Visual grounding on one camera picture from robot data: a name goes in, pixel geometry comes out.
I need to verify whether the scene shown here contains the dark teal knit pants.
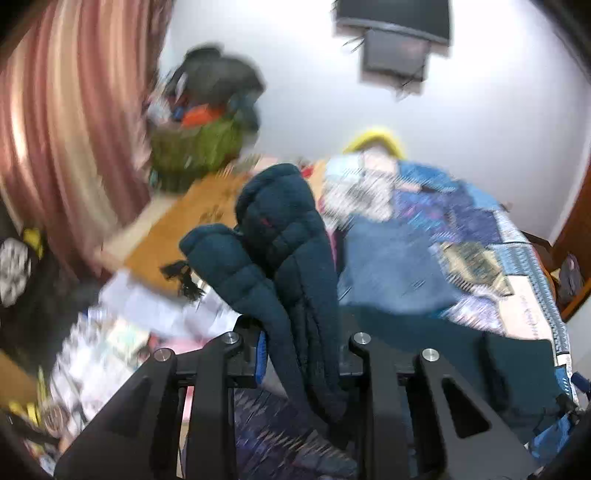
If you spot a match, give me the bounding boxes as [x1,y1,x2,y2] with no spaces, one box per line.
[179,164,565,442]

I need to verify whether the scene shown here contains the blue denim jeans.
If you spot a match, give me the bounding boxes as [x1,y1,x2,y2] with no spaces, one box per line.
[339,216,460,315]

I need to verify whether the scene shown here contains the blue patchwork bedspread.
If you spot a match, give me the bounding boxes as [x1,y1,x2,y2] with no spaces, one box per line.
[55,155,576,479]

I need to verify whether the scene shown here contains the wooden lap desk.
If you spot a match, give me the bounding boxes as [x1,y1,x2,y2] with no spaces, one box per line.
[94,170,250,296]

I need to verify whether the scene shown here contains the green fabric storage bag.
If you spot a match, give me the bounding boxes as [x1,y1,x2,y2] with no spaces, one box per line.
[149,119,243,193]

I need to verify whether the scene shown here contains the yellow curved pillow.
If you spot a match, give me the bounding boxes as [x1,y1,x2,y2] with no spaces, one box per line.
[342,127,407,160]

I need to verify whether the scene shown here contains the brown wooden wardrobe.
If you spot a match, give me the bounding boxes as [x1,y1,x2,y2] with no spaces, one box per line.
[524,164,590,322]

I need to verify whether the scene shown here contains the dark grey jacket pile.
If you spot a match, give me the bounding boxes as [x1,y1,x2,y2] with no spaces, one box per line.
[163,44,266,133]

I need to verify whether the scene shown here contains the pink striped curtain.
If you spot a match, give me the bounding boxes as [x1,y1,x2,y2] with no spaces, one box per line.
[1,1,173,277]

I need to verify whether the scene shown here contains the small black wall monitor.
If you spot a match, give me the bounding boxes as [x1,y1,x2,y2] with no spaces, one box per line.
[363,29,431,82]

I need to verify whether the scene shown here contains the black wall television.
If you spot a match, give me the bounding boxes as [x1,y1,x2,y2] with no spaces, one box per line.
[335,0,452,46]

